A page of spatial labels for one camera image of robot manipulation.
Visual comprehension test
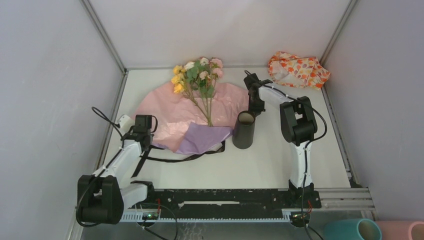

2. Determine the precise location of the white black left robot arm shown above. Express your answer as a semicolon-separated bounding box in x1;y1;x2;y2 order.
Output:
75;115;158;228

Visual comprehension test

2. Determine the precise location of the teal cylindrical vase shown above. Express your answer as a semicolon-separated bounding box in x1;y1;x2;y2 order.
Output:
323;218;383;240

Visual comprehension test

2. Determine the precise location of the black cylindrical vase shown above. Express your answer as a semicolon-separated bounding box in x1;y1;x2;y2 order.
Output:
232;110;256;150

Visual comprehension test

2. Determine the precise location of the pink cylindrical vase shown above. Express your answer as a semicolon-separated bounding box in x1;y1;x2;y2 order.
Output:
375;220;424;240

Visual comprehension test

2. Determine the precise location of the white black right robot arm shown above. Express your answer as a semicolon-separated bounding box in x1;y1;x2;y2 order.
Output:
243;70;318;208

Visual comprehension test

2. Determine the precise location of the purple pink wrapping paper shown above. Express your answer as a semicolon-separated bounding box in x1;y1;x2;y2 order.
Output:
134;83;249;155

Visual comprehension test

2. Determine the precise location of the white slotted cable duct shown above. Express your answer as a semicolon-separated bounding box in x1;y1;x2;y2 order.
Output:
119;211;292;223

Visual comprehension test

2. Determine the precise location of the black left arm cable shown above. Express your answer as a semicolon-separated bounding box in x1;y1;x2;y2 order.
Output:
75;106;125;228

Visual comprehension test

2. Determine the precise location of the orange floral cloth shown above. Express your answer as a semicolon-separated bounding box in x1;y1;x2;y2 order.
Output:
267;51;331;90

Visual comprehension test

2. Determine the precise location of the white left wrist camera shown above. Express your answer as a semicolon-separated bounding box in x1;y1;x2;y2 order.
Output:
117;114;135;133

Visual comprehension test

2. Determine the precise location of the black ribbon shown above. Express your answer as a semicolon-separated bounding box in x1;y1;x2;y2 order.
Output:
131;140;226;178

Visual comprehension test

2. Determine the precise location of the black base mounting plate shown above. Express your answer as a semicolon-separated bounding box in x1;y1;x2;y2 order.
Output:
125;188;322;220

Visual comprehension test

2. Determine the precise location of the artificial flower bunch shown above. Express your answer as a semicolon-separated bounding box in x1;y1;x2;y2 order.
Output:
171;57;224;127

